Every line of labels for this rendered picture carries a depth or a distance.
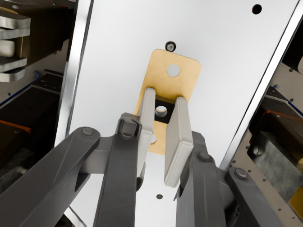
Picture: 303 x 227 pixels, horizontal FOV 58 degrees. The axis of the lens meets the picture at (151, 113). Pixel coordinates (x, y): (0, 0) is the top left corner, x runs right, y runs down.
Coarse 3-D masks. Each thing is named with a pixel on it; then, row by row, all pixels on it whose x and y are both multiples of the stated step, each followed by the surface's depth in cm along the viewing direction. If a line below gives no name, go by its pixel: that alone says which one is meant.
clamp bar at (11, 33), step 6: (0, 30) 21; (6, 30) 21; (12, 30) 22; (18, 30) 23; (24, 30) 23; (0, 36) 21; (6, 36) 22; (12, 36) 22; (18, 36) 23; (0, 60) 23; (6, 60) 23; (12, 60) 24; (18, 60) 24; (24, 60) 25; (0, 66) 22; (6, 66) 23; (12, 66) 24; (18, 66) 24; (0, 72) 22
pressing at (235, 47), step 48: (96, 0) 27; (144, 0) 27; (192, 0) 27; (240, 0) 27; (288, 0) 26; (96, 48) 29; (144, 48) 29; (192, 48) 29; (240, 48) 28; (96, 96) 31; (192, 96) 31; (240, 96) 31; (240, 144) 34; (96, 192) 37; (144, 192) 37
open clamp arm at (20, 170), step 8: (16, 152) 36; (24, 152) 36; (32, 152) 37; (16, 160) 34; (24, 160) 35; (32, 160) 37; (8, 168) 33; (16, 168) 34; (24, 168) 35; (0, 176) 31; (8, 176) 33; (16, 176) 34; (0, 184) 32; (8, 184) 33; (0, 192) 32
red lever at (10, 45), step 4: (0, 40) 22; (4, 40) 22; (8, 40) 23; (12, 40) 23; (0, 44) 22; (4, 44) 22; (8, 44) 23; (12, 44) 23; (0, 48) 22; (4, 48) 23; (8, 48) 23; (12, 48) 23; (0, 52) 23; (4, 52) 23; (8, 52) 23; (12, 52) 23; (0, 56) 23; (4, 56) 23; (8, 56) 23
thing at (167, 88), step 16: (160, 64) 20; (176, 64) 20; (192, 64) 20; (144, 80) 20; (160, 80) 20; (176, 80) 20; (192, 80) 20; (160, 96) 21; (176, 96) 21; (160, 112) 21; (160, 128) 22; (160, 144) 22
